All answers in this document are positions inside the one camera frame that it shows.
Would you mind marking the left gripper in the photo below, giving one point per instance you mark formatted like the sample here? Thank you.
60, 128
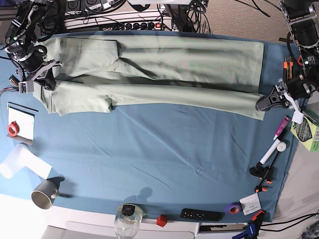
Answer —
287, 93

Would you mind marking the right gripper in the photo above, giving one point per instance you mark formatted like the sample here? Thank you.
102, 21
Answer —
35, 69

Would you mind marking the light green T-shirt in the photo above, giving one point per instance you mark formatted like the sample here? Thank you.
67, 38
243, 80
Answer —
100, 72

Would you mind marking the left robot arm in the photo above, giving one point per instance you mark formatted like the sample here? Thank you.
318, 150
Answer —
301, 70

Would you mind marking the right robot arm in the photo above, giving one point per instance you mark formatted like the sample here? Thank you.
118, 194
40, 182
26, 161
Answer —
25, 51

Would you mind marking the purple tube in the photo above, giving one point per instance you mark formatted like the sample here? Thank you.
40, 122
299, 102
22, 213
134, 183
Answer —
282, 126

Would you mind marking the small battery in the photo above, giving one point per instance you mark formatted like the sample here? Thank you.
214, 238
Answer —
14, 80

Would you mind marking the orange black utility knife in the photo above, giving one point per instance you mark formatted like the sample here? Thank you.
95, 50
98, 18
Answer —
289, 73

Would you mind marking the white notepad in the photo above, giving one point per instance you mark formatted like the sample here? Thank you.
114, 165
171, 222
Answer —
24, 116

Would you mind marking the green cardboard box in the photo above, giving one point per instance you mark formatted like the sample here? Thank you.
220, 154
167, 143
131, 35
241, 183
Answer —
308, 131

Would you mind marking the white round cap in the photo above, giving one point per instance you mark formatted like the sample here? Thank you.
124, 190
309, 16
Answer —
281, 146

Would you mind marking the white marker pen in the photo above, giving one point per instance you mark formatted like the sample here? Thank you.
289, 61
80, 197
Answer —
273, 147

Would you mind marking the red tape roll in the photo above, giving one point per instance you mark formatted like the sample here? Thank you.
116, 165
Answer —
13, 129

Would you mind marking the black orange clamp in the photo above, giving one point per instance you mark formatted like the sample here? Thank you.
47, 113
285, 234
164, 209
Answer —
265, 174

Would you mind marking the white paper card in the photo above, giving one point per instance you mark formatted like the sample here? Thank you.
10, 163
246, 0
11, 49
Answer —
250, 204

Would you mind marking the grey mug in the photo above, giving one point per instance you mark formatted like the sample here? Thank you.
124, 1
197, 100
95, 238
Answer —
45, 194

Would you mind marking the purple tape roll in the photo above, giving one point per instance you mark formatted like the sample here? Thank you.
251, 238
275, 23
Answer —
233, 208

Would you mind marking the blue table cloth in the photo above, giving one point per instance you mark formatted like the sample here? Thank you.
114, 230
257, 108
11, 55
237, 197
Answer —
166, 157

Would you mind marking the black power strip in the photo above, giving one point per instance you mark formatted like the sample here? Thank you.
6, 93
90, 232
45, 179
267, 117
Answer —
144, 26

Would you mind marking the blue black clamp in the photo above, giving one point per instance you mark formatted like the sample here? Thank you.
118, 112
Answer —
252, 230

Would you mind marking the black remote control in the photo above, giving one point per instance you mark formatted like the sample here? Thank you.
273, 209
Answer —
201, 215

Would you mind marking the clear glass jar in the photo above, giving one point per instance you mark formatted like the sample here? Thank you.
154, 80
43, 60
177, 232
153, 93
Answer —
127, 221

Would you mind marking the red cube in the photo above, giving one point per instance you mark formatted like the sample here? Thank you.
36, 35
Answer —
161, 221

